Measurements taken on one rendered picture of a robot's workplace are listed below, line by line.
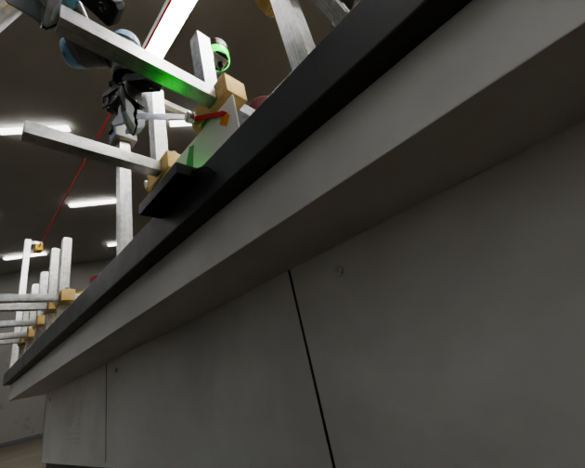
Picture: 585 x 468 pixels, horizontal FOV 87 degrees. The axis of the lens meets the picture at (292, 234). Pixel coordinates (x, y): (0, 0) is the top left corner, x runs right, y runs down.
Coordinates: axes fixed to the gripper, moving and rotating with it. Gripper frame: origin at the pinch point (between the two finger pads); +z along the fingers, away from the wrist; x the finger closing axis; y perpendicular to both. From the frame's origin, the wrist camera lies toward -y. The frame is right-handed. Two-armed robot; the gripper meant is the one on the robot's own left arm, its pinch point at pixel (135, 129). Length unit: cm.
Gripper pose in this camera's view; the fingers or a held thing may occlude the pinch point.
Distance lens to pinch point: 89.9
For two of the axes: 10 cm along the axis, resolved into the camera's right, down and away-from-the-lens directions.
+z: 2.2, 9.0, -3.8
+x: -4.1, -2.7, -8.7
